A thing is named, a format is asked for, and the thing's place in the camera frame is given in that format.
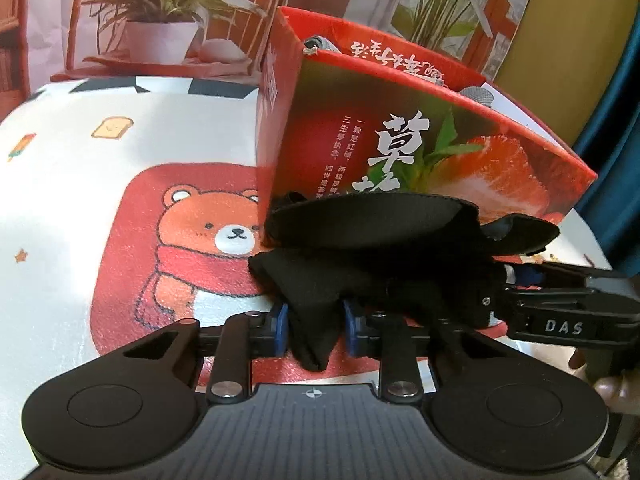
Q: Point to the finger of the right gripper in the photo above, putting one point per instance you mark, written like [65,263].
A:
[519,297]
[554,273]

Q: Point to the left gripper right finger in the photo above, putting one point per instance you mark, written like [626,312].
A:
[386,338]

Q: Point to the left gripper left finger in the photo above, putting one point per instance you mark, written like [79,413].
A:
[234,345]

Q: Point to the black sock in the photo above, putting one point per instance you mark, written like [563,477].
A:
[317,286]

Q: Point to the red strawberry cardboard box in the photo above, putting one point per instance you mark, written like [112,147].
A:
[331,124]

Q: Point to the black eye mask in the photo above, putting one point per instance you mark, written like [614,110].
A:
[400,219]

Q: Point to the printed living room backdrop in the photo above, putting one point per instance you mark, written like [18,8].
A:
[48,40]

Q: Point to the person's right hand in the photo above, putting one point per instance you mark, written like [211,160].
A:
[620,394]

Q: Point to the cartoon printed table mat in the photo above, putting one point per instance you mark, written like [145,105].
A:
[127,204]

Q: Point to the wooden panel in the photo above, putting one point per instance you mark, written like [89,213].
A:
[564,54]

